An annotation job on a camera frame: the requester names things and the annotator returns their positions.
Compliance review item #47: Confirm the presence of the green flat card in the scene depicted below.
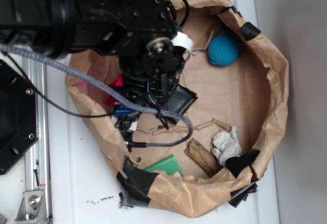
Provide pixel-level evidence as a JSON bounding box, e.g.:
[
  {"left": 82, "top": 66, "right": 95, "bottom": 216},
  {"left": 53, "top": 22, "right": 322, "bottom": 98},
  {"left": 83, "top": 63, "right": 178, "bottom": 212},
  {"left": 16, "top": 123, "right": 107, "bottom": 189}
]
[{"left": 144, "top": 155, "right": 183, "bottom": 176}]

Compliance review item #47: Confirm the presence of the aluminium extrusion rail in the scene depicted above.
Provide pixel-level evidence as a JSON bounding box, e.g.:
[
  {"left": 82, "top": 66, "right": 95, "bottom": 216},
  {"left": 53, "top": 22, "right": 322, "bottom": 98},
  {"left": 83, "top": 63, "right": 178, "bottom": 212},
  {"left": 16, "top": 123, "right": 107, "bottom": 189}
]
[{"left": 21, "top": 55, "right": 53, "bottom": 222}]

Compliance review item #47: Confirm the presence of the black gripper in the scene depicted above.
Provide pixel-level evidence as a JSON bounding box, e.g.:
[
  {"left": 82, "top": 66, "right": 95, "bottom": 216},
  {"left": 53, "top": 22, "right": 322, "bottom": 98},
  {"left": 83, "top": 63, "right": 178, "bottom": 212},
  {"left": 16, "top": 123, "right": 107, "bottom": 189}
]
[{"left": 112, "top": 37, "right": 186, "bottom": 138}]

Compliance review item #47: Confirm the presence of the black folded wallet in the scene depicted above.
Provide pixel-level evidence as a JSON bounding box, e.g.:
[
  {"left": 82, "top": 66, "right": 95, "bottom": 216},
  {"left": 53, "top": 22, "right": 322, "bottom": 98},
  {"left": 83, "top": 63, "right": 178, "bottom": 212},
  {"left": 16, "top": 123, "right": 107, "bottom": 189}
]
[{"left": 162, "top": 85, "right": 197, "bottom": 115}]

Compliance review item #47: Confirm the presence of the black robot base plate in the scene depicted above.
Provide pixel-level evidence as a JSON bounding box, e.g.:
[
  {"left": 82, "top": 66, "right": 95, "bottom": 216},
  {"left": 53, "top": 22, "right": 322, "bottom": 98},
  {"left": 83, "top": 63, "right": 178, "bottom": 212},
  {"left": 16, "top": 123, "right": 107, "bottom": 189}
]
[{"left": 1, "top": 60, "right": 38, "bottom": 175}]

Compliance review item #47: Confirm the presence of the thin black wire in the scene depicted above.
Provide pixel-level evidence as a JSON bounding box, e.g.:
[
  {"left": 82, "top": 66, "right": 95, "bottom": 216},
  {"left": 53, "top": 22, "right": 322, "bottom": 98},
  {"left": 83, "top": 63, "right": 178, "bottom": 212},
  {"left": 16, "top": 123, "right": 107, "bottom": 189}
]
[{"left": 5, "top": 52, "right": 118, "bottom": 119}]

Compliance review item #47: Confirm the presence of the brown paper bag bin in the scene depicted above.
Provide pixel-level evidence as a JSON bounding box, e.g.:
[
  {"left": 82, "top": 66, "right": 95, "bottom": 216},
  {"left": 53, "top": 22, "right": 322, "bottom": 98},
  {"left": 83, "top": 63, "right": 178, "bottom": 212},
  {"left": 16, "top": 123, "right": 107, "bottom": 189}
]
[{"left": 66, "top": 0, "right": 289, "bottom": 217}]

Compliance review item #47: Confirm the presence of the metal corner bracket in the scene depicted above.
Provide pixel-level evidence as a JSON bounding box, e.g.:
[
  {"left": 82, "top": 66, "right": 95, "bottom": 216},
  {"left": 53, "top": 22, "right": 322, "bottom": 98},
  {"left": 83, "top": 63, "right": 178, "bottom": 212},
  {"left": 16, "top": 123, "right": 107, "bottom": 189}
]
[{"left": 14, "top": 190, "right": 50, "bottom": 224}]

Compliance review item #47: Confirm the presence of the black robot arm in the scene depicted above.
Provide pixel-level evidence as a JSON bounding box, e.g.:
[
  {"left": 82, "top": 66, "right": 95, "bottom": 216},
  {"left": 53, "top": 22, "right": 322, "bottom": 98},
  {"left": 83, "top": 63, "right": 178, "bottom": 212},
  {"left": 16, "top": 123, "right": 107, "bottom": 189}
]
[{"left": 1, "top": 0, "right": 192, "bottom": 127}]

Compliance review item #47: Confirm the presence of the grey braided cable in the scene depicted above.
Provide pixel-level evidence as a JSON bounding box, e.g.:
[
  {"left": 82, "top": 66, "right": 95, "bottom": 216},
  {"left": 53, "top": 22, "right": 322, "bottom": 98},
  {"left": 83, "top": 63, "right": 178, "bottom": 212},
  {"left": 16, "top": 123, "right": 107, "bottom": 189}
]
[{"left": 0, "top": 42, "right": 194, "bottom": 148}]

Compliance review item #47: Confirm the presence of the crumpled white paper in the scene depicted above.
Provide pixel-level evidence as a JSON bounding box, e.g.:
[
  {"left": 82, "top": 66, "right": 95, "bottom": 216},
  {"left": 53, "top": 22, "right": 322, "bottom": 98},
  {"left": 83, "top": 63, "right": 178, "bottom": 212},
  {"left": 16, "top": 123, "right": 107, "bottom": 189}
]
[{"left": 212, "top": 127, "right": 242, "bottom": 166}]

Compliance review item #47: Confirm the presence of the blue textured ball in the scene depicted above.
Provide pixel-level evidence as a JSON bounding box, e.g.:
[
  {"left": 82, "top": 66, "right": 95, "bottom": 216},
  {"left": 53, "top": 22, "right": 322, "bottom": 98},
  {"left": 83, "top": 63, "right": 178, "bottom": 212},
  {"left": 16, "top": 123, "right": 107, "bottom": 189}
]
[{"left": 207, "top": 35, "right": 240, "bottom": 66}]

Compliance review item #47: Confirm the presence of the brown wooden block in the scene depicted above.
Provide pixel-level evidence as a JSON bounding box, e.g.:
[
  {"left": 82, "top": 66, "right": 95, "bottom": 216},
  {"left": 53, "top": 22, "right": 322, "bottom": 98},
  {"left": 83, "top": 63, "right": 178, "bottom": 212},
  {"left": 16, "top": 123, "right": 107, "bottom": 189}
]
[{"left": 184, "top": 138, "right": 223, "bottom": 178}]

